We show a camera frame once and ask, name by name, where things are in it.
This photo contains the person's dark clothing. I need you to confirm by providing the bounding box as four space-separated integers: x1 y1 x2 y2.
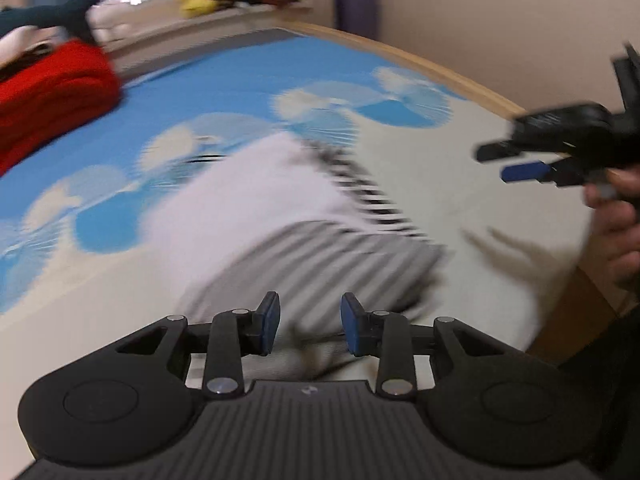
552 302 640 480

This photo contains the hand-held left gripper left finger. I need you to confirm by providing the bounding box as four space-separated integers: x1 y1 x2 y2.
116 291 282 400

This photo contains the red blanket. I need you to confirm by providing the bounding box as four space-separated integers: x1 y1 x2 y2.
0 39 124 177

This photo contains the blue white printed bed sheet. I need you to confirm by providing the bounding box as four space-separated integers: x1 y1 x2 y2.
0 25 593 461

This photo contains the black white striped small garment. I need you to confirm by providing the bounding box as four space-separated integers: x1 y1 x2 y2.
145 132 451 386

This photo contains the purple bin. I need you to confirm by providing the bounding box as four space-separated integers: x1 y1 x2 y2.
333 0 382 42

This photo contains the grey white cloth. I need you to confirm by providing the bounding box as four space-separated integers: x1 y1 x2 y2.
0 26 57 69

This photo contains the person's right hand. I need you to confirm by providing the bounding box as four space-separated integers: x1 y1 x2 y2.
584 166 640 307

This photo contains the blue grey shark plush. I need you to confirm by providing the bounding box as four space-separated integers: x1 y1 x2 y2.
0 0 115 45

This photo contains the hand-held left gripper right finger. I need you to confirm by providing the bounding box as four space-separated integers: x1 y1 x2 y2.
340 292 506 401

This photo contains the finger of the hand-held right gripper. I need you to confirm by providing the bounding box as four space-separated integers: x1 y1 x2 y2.
475 137 532 163
500 159 588 190

